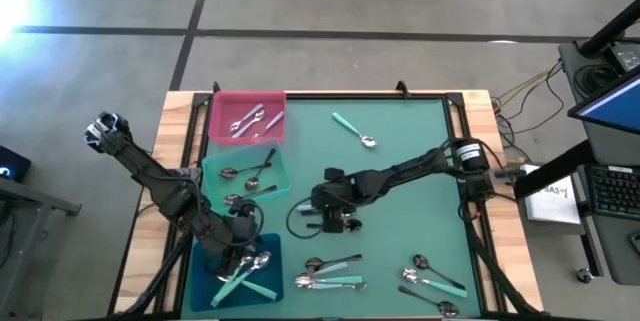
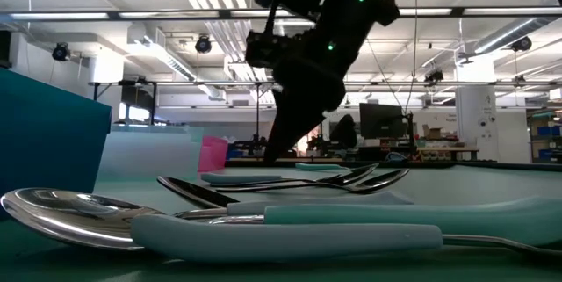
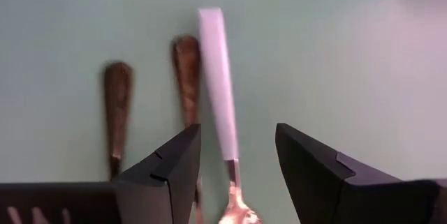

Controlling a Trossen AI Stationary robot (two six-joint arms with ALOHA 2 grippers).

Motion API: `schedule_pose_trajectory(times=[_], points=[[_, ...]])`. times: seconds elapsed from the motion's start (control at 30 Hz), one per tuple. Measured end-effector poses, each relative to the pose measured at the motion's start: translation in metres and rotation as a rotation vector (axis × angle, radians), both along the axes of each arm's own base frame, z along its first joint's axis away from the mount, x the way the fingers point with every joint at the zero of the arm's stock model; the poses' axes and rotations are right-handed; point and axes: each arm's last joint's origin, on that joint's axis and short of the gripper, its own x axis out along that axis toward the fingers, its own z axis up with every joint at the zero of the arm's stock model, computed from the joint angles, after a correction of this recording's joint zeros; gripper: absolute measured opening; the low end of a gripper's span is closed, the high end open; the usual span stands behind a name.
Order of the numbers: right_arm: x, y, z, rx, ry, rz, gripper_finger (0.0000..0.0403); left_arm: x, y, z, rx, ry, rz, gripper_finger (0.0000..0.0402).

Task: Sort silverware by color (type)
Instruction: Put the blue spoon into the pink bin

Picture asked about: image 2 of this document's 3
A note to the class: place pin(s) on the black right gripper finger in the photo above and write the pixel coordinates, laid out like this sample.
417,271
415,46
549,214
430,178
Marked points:
294,117

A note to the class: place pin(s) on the pink plastic bin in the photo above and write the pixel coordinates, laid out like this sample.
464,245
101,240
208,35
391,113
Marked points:
213,154

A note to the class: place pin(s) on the translucent green plastic bin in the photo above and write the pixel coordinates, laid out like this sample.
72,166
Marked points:
145,154

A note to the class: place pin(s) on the black background robot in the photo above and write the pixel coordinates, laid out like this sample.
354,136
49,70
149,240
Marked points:
246,146

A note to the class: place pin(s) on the black computer monitor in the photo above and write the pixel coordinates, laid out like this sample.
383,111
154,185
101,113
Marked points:
379,121

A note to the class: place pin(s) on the black ceiling speaker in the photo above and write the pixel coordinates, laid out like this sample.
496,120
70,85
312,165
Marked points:
521,44
203,45
60,52

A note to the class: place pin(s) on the black ceiling device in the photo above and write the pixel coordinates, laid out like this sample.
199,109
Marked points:
434,76

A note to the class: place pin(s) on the cardboard box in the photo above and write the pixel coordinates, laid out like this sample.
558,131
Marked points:
434,132

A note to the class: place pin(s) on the wooden desk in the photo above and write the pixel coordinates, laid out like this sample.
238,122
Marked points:
452,150

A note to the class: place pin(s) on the overhead beam with light strips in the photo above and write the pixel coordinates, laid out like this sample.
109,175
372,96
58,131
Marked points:
505,11

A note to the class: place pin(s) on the shelf with blue bins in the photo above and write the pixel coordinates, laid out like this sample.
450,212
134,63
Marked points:
544,132

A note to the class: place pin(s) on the dark teal plastic bin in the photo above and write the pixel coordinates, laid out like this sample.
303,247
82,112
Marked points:
44,141

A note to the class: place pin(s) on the black frame workstation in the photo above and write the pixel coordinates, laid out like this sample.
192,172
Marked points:
257,115

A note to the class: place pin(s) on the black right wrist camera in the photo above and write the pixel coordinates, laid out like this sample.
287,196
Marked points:
263,49

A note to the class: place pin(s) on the black table frame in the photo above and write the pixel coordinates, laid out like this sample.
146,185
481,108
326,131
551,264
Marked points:
395,164

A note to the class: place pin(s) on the silver slanted ceiling duct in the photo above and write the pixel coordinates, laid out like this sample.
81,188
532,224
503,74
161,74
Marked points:
505,36

